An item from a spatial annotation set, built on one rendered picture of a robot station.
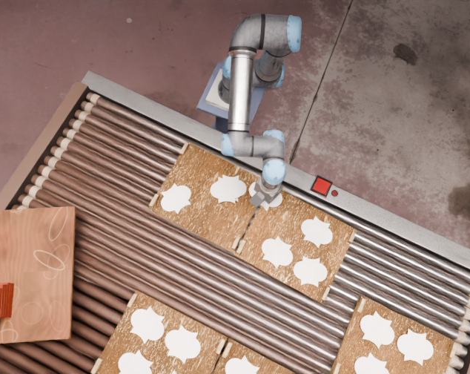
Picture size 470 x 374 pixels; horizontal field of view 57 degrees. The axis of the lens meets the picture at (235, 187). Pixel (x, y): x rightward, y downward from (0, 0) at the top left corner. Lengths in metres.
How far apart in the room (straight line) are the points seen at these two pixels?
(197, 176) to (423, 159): 1.82
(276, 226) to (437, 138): 1.78
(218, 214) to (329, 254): 0.50
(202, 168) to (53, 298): 0.78
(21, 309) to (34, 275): 0.13
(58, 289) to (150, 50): 2.04
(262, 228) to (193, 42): 1.86
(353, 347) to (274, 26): 1.25
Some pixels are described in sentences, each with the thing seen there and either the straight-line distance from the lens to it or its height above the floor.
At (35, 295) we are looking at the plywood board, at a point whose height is 1.04.
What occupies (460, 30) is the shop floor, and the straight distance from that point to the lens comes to 3.88.
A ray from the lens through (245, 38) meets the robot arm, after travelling 1.51.
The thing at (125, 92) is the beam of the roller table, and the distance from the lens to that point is 2.11.
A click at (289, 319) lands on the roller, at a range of 1.83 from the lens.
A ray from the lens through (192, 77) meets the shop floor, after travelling 3.18.
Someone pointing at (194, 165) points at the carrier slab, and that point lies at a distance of 1.90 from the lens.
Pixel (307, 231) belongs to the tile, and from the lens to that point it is 1.85.
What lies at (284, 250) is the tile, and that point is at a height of 0.95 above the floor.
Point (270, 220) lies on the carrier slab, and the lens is 1.85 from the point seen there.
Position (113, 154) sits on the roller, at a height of 0.92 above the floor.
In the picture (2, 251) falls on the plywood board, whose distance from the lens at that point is 1.90.
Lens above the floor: 2.73
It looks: 73 degrees down
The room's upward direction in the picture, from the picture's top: 8 degrees clockwise
